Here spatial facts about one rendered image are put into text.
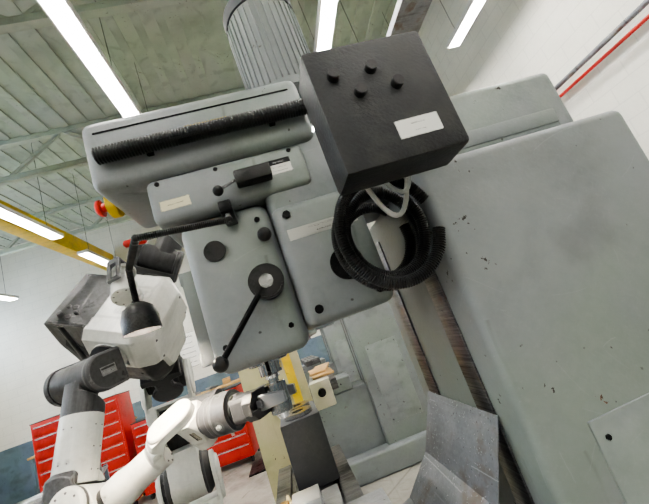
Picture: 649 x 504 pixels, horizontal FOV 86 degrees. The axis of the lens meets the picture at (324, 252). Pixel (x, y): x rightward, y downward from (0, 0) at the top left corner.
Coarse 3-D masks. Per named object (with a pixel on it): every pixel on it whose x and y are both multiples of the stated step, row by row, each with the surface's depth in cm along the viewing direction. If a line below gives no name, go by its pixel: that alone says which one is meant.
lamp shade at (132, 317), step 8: (136, 304) 68; (144, 304) 69; (152, 304) 71; (128, 312) 67; (136, 312) 67; (144, 312) 68; (152, 312) 69; (120, 320) 68; (128, 320) 66; (136, 320) 66; (144, 320) 67; (152, 320) 68; (160, 320) 70; (128, 328) 66; (136, 328) 66; (144, 328) 67; (152, 328) 73; (128, 336) 70
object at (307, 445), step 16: (304, 400) 120; (288, 416) 104; (304, 416) 102; (320, 416) 102; (288, 432) 100; (304, 432) 100; (320, 432) 101; (288, 448) 99; (304, 448) 99; (320, 448) 100; (304, 464) 98; (320, 464) 98; (304, 480) 97; (320, 480) 97
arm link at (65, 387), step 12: (84, 360) 86; (60, 372) 87; (72, 372) 84; (60, 384) 84; (72, 384) 83; (84, 384) 83; (60, 396) 85; (72, 396) 81; (84, 396) 82; (96, 396) 83; (72, 408) 80; (84, 408) 80; (96, 408) 82
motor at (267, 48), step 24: (240, 0) 88; (264, 0) 88; (288, 0) 94; (240, 24) 89; (264, 24) 86; (288, 24) 88; (240, 48) 89; (264, 48) 85; (288, 48) 85; (240, 72) 93; (264, 72) 84; (288, 72) 83
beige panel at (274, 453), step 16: (256, 368) 236; (288, 368) 238; (256, 384) 234; (304, 384) 237; (272, 416) 230; (256, 432) 226; (272, 432) 227; (272, 448) 225; (272, 464) 223; (288, 464) 224; (272, 480) 220
